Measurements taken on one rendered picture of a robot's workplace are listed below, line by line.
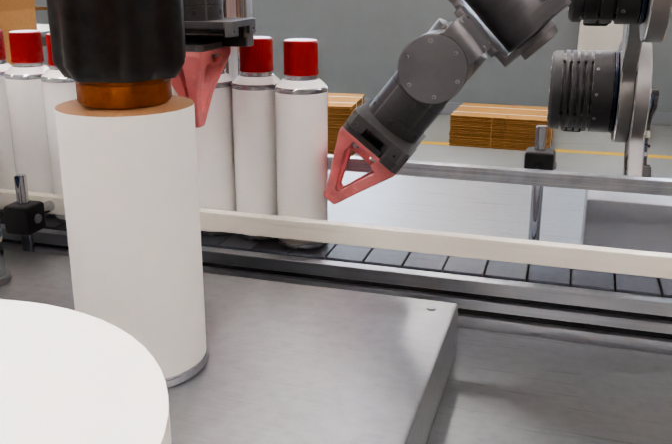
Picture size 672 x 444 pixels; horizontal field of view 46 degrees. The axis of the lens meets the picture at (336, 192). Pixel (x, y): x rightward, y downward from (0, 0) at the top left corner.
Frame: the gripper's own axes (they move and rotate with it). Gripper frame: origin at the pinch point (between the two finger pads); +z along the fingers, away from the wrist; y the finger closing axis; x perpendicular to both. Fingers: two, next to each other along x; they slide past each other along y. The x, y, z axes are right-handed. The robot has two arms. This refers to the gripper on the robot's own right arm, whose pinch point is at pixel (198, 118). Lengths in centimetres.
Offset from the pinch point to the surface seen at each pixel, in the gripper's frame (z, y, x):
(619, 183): 6.3, 38.7, 8.9
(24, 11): -3, -125, 140
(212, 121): 1.2, -0.6, 4.4
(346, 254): 13.6, 13.6, 3.2
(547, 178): 6.2, 32.1, 9.0
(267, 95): -1.6, 5.2, 4.9
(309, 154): 3.8, 9.9, 3.5
